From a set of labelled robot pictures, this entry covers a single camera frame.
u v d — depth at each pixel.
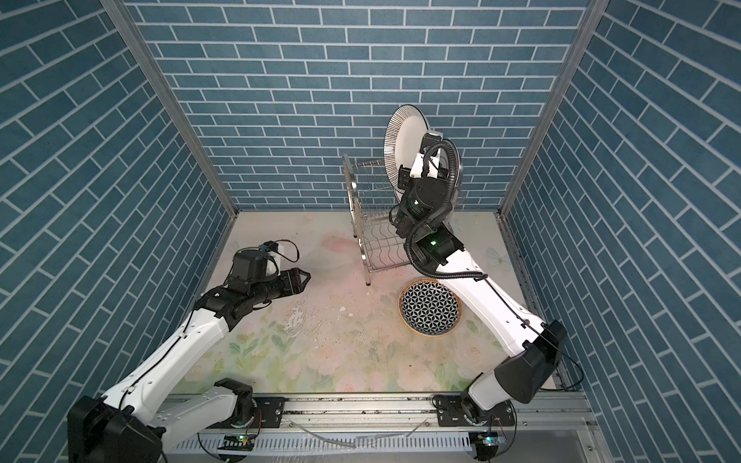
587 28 0.73
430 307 0.92
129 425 0.37
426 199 0.44
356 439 0.71
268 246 0.71
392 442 0.71
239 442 0.72
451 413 0.74
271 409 0.74
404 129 0.69
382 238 1.06
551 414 0.75
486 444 0.71
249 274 0.59
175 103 0.87
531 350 0.40
